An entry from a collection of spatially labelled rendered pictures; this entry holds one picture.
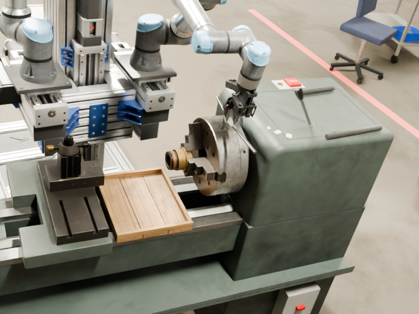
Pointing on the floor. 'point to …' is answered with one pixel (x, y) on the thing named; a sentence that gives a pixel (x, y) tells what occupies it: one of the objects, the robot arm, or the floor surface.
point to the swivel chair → (378, 37)
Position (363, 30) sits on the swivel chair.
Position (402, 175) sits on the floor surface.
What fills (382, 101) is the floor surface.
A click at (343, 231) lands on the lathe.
